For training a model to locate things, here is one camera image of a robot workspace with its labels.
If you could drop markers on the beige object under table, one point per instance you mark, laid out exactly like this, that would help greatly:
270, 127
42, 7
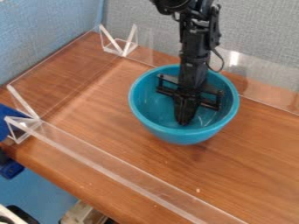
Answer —
83, 214

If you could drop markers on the blue plastic bowl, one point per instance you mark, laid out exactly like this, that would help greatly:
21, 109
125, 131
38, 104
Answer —
153, 108

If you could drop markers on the clear acrylic front barrier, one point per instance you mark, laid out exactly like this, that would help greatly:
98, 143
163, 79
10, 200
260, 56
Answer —
166, 195

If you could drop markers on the clear acrylic left barrier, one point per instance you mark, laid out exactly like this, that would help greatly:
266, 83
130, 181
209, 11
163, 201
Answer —
53, 81

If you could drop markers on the clear acrylic barrier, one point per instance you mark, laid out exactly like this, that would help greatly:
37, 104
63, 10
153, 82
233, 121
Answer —
262, 80
166, 195
53, 81

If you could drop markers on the white black object below table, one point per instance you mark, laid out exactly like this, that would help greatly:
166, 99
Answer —
14, 215

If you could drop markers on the clear acrylic back barrier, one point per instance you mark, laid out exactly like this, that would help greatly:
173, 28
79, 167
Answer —
262, 80

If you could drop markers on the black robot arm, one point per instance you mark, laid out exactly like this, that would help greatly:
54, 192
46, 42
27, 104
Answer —
198, 17

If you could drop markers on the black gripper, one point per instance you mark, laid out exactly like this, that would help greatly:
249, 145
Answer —
190, 90

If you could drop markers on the blue table clamp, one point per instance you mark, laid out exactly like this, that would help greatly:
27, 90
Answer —
10, 167

